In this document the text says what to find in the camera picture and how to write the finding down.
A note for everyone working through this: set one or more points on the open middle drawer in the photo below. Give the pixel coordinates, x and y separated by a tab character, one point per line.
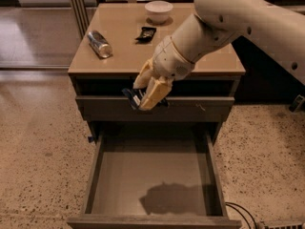
154	177

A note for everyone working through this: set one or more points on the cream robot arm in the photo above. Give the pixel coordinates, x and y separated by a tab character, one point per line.
278	32

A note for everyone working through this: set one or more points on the silver metal can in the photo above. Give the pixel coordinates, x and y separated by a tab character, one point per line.
99	44

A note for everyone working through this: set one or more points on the white ceramic bowl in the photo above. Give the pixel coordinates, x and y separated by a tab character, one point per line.
158	11

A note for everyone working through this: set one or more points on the tan drawer cabinet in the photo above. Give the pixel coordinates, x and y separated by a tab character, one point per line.
217	74

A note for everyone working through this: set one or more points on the black snack packet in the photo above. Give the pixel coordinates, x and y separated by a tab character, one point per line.
147	34

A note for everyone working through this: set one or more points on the closed top drawer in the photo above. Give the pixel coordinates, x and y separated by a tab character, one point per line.
180	109

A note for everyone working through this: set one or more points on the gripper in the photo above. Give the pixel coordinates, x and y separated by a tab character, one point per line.
172	62

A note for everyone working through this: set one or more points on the metal window frame post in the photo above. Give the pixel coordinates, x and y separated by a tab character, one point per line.
81	16

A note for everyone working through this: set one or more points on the floor vent grille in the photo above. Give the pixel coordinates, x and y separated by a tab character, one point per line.
269	224

